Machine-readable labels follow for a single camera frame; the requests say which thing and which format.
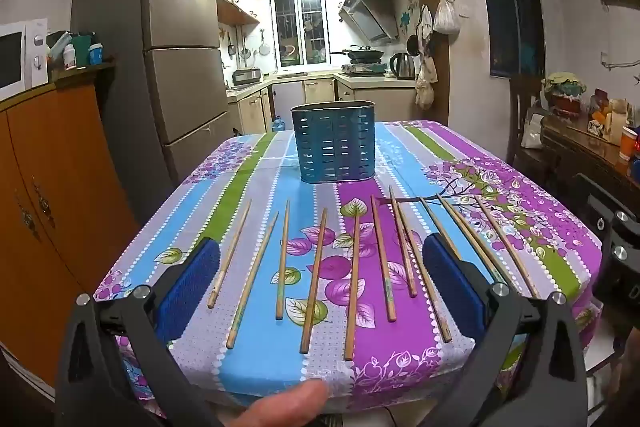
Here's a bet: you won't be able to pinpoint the brown paper bag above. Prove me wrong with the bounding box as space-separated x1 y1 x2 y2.
607 99 633 142

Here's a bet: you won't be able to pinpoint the set of wooden chopsticks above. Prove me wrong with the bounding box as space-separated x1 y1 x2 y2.
207 187 540 362

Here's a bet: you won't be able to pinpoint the grey electric cooker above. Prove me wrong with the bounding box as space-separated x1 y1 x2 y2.
232 67 263 86

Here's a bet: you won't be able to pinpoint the pale blue box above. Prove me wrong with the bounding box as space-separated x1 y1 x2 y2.
46 31 73 68

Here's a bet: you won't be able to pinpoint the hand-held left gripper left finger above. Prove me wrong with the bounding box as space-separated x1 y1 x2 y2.
55 237 222 427

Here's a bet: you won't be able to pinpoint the green container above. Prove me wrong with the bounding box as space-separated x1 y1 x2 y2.
70 34 93 68

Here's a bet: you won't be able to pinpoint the orange paper cup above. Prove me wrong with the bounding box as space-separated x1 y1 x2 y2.
619 129 638 162

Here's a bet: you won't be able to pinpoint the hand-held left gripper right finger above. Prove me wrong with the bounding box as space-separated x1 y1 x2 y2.
422 233 589 427

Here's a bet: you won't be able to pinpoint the flower wall decal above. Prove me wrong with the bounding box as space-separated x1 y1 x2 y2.
397 0 418 38

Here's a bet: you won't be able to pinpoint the orange wooden cabinet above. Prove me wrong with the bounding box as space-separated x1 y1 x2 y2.
0 62 141 388

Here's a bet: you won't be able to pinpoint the black wok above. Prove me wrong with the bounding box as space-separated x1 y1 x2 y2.
330 46 386 62

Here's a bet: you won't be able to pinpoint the white hanging cloth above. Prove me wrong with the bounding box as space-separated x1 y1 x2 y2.
417 4 434 52

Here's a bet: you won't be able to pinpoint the steel range hood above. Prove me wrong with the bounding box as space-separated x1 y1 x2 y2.
338 0 398 46

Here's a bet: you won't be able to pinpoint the beige mesh bag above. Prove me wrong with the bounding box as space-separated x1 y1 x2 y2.
415 82 436 110
417 54 438 85

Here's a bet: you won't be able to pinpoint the gas stove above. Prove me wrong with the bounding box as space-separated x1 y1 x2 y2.
341 62 388 75

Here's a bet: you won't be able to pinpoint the beige base cabinets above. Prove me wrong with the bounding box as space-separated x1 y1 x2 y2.
226 74 418 135

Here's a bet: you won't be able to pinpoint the white plastic bag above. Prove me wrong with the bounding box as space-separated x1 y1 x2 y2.
432 0 461 34

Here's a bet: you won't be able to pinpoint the dark curtained window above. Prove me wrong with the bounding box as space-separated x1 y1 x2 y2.
470 0 546 80

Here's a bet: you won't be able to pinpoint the dark wooden chair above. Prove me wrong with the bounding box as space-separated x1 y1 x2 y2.
505 74 551 178

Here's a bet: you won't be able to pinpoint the floral striped tablecloth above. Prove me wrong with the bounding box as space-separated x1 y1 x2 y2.
92 121 603 420

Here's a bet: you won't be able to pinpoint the white shopping bag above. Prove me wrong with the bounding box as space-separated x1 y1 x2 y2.
520 107 546 150

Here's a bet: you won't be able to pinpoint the white microwave oven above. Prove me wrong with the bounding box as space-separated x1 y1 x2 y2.
0 18 49 102

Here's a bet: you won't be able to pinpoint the grey-brown three-door refrigerator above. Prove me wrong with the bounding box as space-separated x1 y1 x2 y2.
70 0 241 228

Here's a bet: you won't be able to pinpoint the steel electric kettle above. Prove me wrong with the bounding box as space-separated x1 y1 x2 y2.
390 52 417 80

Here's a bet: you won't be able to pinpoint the dark wooden side table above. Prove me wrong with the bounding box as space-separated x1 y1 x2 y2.
540 112 640 218

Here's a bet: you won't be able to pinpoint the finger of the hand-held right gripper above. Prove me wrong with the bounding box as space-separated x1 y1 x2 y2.
592 209 640 308
574 173 640 228

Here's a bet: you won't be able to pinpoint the blue slotted utensil holder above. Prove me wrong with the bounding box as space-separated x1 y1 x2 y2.
291 101 377 184

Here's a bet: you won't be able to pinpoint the barred kitchen window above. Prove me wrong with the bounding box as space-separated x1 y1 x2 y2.
270 0 328 68

